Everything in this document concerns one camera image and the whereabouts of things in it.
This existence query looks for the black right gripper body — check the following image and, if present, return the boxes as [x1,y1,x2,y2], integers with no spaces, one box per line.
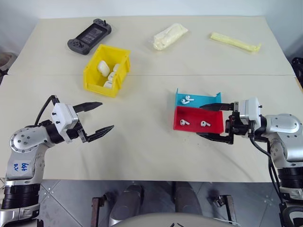
[225,101,256,138]

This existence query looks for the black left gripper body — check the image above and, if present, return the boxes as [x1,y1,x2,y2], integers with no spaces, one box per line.
[67,119,86,143]

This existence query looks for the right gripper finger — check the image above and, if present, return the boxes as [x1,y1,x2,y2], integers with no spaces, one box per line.
[196,132,235,145]
[199,102,235,112]

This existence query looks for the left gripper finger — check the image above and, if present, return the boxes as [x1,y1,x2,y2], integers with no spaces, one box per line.
[72,101,103,114]
[79,125,115,143]

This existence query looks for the yellow plastic bin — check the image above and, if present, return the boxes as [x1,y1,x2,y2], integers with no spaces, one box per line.
[82,44,132,98]

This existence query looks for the white earbud cases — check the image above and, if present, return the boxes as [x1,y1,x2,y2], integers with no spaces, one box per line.
[97,61,110,77]

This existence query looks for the blue plastic tray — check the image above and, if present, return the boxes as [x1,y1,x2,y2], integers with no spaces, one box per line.
[174,87,222,109]

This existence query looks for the red plastic tray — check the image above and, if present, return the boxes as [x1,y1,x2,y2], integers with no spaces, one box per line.
[172,105,224,132]

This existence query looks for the long yellow flat packet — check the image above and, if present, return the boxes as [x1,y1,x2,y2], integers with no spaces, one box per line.
[209,31,262,53]

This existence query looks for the grey handheld game controller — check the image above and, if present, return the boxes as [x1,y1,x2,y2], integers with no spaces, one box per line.
[67,18,113,55]

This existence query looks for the dark rounded grey leg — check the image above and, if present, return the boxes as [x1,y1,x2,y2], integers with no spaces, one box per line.
[110,184,145,227]

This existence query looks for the cream filled plastic bag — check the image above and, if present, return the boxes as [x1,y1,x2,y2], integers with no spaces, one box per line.
[147,23,190,52]

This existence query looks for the round grey object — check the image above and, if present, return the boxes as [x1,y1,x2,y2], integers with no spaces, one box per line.
[0,51,18,72]

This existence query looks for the beige rounded robot torso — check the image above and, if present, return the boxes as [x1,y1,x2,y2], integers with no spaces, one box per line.
[115,211,238,227]

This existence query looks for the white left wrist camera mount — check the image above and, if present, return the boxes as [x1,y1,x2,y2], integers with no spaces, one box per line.
[51,103,79,144]

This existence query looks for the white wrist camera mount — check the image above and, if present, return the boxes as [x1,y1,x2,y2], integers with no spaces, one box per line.
[51,103,79,144]
[239,96,263,129]

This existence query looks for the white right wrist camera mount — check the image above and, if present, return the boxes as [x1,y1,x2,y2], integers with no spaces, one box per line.
[239,96,263,129]

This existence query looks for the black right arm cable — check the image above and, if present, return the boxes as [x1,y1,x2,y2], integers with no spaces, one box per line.
[248,134,286,205]

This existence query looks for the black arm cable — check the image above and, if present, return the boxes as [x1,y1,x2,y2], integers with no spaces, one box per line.
[248,134,286,205]
[34,95,60,126]

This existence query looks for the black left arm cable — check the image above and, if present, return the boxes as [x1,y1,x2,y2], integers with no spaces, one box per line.
[34,95,60,126]

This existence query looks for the brown metal stand post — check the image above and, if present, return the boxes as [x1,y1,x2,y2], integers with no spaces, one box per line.
[214,194,238,226]
[90,195,107,227]

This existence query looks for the black equipment frame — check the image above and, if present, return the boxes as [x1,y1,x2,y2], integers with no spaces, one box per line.
[290,56,303,88]

